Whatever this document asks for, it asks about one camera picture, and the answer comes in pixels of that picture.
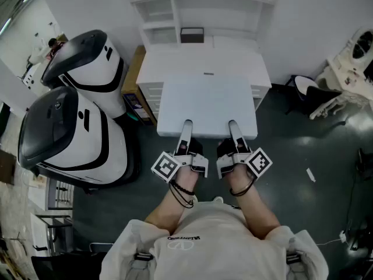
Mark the metal frame rack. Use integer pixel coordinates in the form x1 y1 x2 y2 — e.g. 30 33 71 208
46 179 73 211

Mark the white cart with black frame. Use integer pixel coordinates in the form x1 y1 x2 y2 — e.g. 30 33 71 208
30 213 73 256

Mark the person's right hand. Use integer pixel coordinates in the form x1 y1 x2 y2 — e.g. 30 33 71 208
217 138 237 159

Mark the white ornate vanity table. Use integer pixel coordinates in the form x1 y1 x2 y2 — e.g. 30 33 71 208
308 24 373 121

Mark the small black box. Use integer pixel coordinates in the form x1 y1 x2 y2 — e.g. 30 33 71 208
180 27 205 44

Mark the white charger with cable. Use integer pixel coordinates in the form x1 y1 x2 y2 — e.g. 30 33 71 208
316 230 347 246

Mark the thin dark bangle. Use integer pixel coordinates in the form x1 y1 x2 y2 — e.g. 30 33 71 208
229 173 257 197

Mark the oval vanity mirror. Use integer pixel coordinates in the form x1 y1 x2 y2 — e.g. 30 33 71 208
351 29 373 61

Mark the dark blue chair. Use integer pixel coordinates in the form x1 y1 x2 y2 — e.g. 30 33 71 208
284 74 347 128

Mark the large white box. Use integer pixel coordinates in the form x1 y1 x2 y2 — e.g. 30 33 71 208
156 74 259 141

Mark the black beaded bracelet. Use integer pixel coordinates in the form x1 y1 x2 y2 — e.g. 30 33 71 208
168 179 195 197

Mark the white panel with black buttons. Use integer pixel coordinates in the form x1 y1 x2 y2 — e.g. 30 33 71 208
22 62 44 92

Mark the white sweatshirt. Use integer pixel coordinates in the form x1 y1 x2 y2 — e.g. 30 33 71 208
98 201 330 280

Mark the person's left forearm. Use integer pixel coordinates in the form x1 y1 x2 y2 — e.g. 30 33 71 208
144 167 202 236

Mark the person's right forearm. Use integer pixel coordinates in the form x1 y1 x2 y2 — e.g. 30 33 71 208
226 170 282 240

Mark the white and black robot pod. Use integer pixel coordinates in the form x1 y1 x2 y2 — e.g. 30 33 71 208
40 29 129 119
17 86 140 191

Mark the brown cardboard box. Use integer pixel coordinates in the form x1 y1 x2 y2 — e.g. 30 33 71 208
121 45 158 127

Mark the white cabinet desk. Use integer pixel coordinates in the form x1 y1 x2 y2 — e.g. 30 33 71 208
135 36 272 122

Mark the white chair cushion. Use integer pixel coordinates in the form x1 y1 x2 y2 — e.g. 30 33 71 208
294 76 318 96

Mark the person's left hand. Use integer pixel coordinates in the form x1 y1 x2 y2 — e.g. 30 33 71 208
189 138 204 156

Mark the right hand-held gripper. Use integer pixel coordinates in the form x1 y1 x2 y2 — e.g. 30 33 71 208
216 120 273 183

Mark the grey backpack strap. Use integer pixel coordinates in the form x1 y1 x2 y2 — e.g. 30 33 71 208
285 251 307 280
125 251 154 280

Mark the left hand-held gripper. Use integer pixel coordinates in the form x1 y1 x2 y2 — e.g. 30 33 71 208
150 119 209 184

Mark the black cord bracelet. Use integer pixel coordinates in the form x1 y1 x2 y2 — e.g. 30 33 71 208
168 182 195 209

